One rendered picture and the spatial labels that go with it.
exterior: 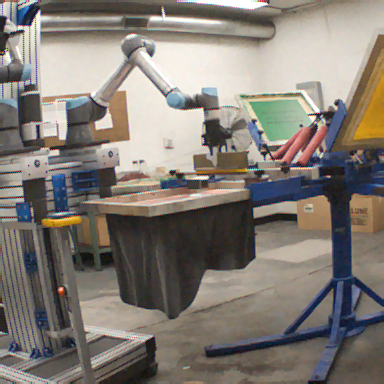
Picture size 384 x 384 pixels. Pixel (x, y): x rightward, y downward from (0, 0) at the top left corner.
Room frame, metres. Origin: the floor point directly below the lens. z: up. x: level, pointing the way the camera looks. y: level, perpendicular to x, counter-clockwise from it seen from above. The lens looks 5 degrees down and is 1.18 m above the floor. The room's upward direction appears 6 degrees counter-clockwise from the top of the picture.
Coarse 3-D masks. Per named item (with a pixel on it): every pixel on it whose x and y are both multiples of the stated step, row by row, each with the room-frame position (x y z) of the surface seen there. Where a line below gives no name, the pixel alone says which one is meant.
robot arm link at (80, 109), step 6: (84, 96) 2.70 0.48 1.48; (66, 102) 2.69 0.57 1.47; (72, 102) 2.67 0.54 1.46; (78, 102) 2.67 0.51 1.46; (84, 102) 2.69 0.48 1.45; (90, 102) 2.76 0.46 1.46; (66, 108) 2.69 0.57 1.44; (72, 108) 2.67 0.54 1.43; (78, 108) 2.67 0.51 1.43; (84, 108) 2.69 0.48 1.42; (90, 108) 2.73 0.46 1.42; (66, 114) 2.70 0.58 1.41; (72, 114) 2.67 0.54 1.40; (78, 114) 2.67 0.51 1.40; (84, 114) 2.68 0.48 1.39; (90, 114) 2.74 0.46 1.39; (66, 120) 2.70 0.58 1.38; (72, 120) 2.67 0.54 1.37; (78, 120) 2.67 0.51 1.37; (84, 120) 2.68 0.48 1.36
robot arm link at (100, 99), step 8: (144, 40) 2.64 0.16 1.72; (152, 40) 2.73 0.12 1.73; (152, 48) 2.70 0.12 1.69; (152, 56) 2.75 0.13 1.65; (120, 64) 2.72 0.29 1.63; (128, 64) 2.71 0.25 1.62; (112, 72) 2.75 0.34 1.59; (120, 72) 2.73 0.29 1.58; (128, 72) 2.74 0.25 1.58; (112, 80) 2.74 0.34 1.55; (120, 80) 2.75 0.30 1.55; (104, 88) 2.76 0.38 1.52; (112, 88) 2.76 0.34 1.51; (96, 96) 2.78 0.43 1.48; (104, 96) 2.77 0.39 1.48; (96, 104) 2.78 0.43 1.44; (104, 104) 2.79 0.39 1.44; (96, 112) 2.79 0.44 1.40; (104, 112) 2.86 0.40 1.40; (96, 120) 2.85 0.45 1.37
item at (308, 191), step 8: (320, 184) 2.96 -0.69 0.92; (328, 184) 2.97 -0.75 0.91; (304, 192) 2.85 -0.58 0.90; (312, 192) 2.89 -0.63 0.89; (320, 192) 2.93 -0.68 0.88; (328, 192) 2.97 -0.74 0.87; (264, 200) 2.68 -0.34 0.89; (272, 200) 2.71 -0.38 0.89; (280, 200) 2.75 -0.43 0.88; (288, 200) 2.79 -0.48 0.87; (296, 200) 2.81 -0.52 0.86
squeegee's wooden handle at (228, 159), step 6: (198, 156) 2.66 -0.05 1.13; (204, 156) 2.62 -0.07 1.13; (222, 156) 2.52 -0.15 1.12; (228, 156) 2.48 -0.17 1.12; (234, 156) 2.45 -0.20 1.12; (240, 156) 2.42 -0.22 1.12; (246, 156) 2.42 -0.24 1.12; (198, 162) 2.66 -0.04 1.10; (204, 162) 2.62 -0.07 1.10; (210, 162) 2.59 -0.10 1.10; (222, 162) 2.52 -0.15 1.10; (228, 162) 2.49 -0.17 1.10; (234, 162) 2.45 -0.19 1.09; (240, 162) 2.42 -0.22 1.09; (246, 162) 2.42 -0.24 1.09; (240, 168) 2.42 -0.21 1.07
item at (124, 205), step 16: (144, 192) 2.64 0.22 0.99; (160, 192) 2.67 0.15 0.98; (176, 192) 2.72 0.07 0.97; (192, 192) 2.78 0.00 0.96; (224, 192) 2.23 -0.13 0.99; (240, 192) 2.23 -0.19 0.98; (80, 208) 2.44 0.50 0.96; (96, 208) 2.31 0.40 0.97; (112, 208) 2.20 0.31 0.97; (128, 208) 2.09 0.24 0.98; (144, 208) 2.00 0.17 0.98; (160, 208) 2.01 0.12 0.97; (176, 208) 2.05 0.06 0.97; (192, 208) 2.09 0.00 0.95
